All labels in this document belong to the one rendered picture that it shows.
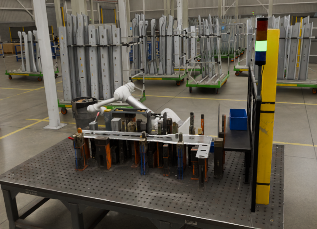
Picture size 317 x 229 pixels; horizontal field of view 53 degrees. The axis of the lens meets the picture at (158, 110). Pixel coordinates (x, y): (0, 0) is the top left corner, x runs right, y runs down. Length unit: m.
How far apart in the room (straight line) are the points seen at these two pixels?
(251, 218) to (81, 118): 4.16
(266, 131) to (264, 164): 0.26
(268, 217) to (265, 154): 0.45
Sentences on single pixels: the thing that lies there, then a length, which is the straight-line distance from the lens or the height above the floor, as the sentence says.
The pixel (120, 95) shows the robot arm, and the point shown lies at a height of 1.27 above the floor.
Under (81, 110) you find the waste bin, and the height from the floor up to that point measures 0.57.
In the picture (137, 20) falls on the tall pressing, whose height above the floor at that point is 2.12.
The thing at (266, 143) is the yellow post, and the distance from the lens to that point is 2.45.
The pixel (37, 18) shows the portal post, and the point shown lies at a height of 2.20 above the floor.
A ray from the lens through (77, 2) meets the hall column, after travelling 10.66.
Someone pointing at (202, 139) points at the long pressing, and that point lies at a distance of 3.02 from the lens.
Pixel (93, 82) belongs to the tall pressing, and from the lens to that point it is 7.75.
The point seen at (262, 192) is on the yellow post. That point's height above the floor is 0.80.
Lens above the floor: 2.08
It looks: 16 degrees down
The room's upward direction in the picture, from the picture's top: 2 degrees counter-clockwise
